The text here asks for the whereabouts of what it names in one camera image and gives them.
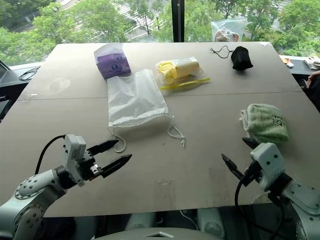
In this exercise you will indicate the orange flat object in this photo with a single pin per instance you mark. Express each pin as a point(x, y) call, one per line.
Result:
point(285, 59)

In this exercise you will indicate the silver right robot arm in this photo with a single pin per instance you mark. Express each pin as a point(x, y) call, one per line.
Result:
point(302, 197)

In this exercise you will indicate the grey curved robot torso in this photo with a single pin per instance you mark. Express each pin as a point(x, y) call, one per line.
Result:
point(160, 235)

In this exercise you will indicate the purple tissue pack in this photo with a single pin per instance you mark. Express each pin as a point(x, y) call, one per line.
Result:
point(113, 66)

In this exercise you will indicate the dark side shelf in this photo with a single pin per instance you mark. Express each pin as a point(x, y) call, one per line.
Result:
point(298, 67)

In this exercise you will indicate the small white object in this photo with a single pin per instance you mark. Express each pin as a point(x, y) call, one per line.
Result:
point(290, 65)

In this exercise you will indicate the person in dark clothing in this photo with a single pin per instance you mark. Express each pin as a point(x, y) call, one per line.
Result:
point(315, 92)

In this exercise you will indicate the yellow item in zip bag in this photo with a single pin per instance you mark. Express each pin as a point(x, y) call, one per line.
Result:
point(192, 81)

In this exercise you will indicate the grey rounded shape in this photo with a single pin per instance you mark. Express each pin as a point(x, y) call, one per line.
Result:
point(141, 221)
point(211, 222)

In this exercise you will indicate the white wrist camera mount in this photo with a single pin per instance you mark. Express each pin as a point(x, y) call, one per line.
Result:
point(73, 152)
point(271, 162)

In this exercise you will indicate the clear plastic bag with items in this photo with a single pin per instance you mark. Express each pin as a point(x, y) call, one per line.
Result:
point(226, 31)

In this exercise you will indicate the dark side desk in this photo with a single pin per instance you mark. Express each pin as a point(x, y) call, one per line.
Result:
point(10, 85)

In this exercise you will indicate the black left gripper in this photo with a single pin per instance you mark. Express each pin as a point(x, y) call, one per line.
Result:
point(87, 166)

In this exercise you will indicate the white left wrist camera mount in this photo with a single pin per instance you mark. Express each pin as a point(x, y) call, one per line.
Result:
point(73, 152)

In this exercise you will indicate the crumpled beige cloth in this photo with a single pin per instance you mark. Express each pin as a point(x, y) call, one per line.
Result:
point(313, 62)

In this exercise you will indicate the black window frame post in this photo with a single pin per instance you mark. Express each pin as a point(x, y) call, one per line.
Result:
point(178, 20)

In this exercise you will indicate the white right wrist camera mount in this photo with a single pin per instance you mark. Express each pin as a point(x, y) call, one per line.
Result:
point(271, 162)

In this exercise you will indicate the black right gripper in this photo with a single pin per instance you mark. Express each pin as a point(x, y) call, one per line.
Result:
point(252, 175)

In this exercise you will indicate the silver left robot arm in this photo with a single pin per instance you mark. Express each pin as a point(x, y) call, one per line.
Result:
point(32, 187)

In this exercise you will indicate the yellow rolled cloth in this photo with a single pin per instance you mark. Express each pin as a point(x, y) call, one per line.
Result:
point(180, 68)

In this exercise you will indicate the green folded towel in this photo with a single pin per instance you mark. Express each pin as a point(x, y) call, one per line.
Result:
point(267, 122)

